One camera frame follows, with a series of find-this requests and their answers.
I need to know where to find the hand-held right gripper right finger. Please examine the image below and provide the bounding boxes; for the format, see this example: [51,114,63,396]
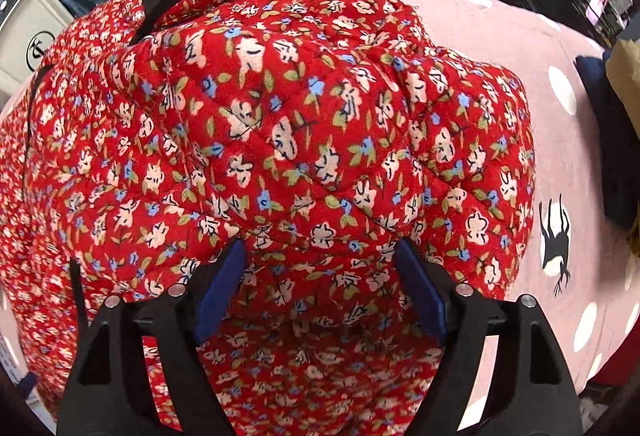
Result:
[397,237,585,436]

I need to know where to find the red object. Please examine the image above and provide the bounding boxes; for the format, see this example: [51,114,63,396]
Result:
[585,346,640,389]

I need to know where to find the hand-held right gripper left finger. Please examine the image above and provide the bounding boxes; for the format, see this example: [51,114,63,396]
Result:
[56,239,247,436]

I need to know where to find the white machine with screen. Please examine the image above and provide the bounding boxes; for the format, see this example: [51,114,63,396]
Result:
[0,0,76,92]

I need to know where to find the red floral quilted jacket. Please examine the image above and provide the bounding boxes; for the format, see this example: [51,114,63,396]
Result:
[0,0,537,436]

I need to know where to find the dark cloth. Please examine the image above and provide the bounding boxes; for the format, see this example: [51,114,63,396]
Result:
[575,54,640,231]

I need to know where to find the pink polka dot bed sheet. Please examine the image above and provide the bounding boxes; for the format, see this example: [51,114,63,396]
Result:
[0,0,640,397]

